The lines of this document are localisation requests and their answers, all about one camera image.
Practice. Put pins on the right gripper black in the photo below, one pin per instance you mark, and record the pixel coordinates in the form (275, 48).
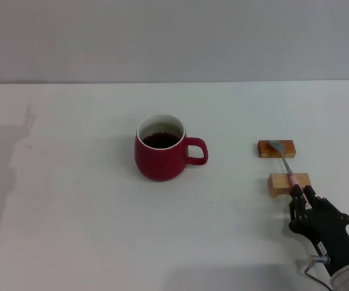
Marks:
(329, 236)

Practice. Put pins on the red ceramic cup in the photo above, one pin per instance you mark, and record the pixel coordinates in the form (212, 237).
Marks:
(162, 163)

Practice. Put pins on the light wooden block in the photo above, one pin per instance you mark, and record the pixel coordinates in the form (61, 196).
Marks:
(279, 182)

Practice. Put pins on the dark brown wooden block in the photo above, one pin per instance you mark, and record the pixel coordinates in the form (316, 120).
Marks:
(263, 150)

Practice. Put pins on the dark brown coffee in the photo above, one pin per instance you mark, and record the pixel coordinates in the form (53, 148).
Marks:
(160, 141)

